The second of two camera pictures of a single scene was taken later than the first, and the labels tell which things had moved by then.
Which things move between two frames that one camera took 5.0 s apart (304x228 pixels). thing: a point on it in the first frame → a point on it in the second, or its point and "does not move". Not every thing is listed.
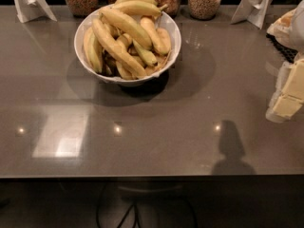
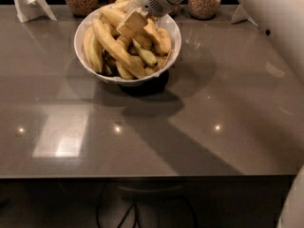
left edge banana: x=92 y=50 does not move
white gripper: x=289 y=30 → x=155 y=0
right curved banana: x=150 y=28 does not move
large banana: x=127 y=25 does not move
